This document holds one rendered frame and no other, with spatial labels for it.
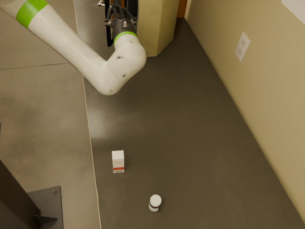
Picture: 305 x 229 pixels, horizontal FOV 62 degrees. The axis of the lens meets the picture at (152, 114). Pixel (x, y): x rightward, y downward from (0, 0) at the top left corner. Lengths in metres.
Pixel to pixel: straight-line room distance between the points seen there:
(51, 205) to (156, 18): 1.41
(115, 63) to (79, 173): 1.33
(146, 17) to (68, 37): 0.49
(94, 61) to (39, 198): 1.33
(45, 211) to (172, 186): 1.20
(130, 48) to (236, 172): 0.63
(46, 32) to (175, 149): 0.64
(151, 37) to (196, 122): 0.51
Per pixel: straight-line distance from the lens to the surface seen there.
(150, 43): 1.40
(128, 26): 0.97
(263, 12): 1.16
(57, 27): 0.95
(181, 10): 1.80
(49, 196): 2.04
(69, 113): 2.42
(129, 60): 0.85
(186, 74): 1.38
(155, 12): 1.31
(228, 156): 1.11
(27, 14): 0.96
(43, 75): 2.83
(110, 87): 0.92
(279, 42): 1.09
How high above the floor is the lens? 1.84
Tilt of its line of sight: 51 degrees down
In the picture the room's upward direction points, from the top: 7 degrees clockwise
